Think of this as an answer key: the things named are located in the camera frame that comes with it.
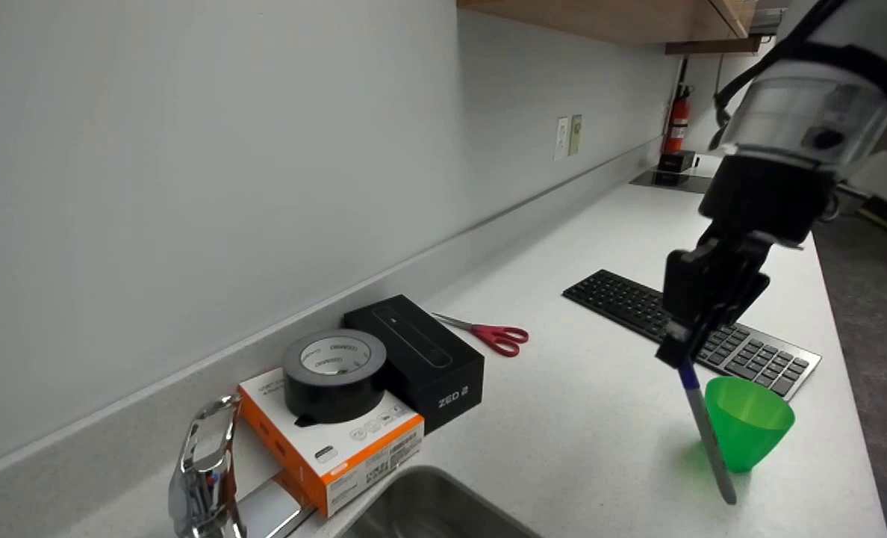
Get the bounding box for chrome faucet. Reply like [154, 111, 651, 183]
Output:
[169, 391, 306, 538]

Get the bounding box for wooden wall cabinet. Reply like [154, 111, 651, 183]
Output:
[458, 0, 764, 56]

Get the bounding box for red fire extinguisher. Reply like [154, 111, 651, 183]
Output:
[658, 54, 697, 172]

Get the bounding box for black duct tape roll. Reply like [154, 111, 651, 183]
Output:
[281, 329, 393, 428]

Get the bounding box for orange and white box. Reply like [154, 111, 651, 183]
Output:
[234, 368, 428, 521]

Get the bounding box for blue capped grey marker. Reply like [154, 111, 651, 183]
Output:
[676, 359, 742, 507]

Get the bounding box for white wall outlet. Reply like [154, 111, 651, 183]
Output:
[552, 111, 587, 162]

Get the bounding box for red handled scissors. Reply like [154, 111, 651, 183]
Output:
[436, 311, 533, 359]

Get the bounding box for green plastic cup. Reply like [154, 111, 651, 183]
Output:
[703, 373, 799, 477]

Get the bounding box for steel sink basin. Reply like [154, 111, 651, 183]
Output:
[334, 464, 543, 538]

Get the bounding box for black and silver keyboard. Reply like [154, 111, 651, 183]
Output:
[560, 265, 826, 403]

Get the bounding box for black rectangular box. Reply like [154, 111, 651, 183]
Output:
[339, 292, 488, 432]

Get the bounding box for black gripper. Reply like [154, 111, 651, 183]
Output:
[655, 151, 836, 370]

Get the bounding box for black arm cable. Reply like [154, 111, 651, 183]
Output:
[711, 0, 887, 129]

